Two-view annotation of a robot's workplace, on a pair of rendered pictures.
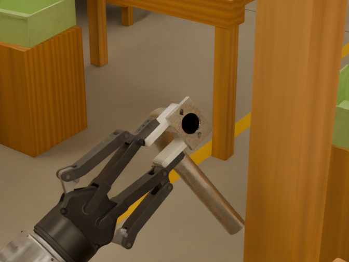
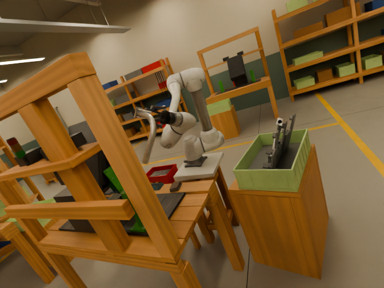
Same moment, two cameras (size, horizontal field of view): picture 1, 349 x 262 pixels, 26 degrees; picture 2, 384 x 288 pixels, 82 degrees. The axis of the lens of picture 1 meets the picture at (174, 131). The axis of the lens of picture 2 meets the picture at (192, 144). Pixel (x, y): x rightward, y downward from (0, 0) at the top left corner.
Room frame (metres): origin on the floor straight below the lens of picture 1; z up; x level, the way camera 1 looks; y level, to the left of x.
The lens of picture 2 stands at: (2.02, -0.03, 1.74)
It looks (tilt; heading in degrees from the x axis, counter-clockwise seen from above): 18 degrees down; 170
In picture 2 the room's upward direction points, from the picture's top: 22 degrees counter-clockwise
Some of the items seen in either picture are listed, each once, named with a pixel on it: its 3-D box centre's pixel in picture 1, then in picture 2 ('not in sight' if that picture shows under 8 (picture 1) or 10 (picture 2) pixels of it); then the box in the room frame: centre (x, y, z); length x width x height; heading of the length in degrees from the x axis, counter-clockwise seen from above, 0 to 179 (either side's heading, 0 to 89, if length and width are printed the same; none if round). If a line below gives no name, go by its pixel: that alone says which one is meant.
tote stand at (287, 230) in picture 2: not in sight; (283, 204); (0.57, 0.79, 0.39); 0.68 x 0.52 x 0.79; 128
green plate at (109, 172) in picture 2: not in sight; (114, 178); (0.30, -0.39, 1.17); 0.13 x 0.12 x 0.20; 48
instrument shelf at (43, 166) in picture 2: not in sight; (46, 162); (0.49, -0.67, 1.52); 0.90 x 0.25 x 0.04; 48
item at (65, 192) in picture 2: not in sight; (86, 206); (0.32, -0.66, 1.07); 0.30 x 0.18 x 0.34; 48
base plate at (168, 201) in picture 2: not in sight; (118, 212); (0.29, -0.49, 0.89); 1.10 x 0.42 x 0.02; 48
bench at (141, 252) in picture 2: not in sight; (142, 252); (0.29, -0.49, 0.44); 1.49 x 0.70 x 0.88; 48
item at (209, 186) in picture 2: not in sight; (141, 196); (0.09, -0.30, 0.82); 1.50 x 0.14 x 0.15; 48
